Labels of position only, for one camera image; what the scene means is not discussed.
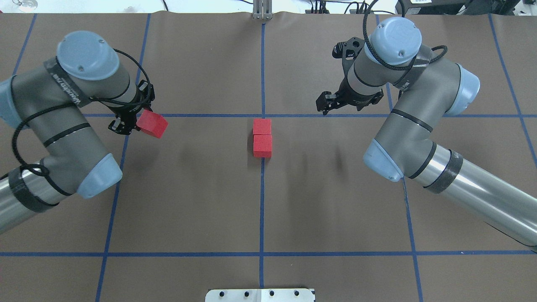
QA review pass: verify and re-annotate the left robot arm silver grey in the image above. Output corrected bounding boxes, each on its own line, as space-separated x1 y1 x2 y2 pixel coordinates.
0 31 155 233

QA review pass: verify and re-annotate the red block placed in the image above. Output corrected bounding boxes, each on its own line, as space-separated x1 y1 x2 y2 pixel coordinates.
253 118 272 135
253 134 273 158
136 109 169 139

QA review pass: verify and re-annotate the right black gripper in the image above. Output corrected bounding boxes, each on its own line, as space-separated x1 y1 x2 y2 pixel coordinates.
316 80 384 115

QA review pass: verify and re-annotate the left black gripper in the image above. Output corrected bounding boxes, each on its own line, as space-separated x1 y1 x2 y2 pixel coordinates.
109 81 155 135

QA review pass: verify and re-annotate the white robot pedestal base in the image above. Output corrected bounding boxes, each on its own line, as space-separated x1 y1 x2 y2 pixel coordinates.
205 288 316 302

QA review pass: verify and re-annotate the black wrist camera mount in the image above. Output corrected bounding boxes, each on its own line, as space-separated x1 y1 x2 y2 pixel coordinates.
331 37 365 74

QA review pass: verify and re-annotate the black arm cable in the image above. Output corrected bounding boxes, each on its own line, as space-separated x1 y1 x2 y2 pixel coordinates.
363 0 448 71

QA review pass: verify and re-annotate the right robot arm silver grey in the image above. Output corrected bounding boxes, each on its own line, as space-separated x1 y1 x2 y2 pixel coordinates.
316 15 537 252

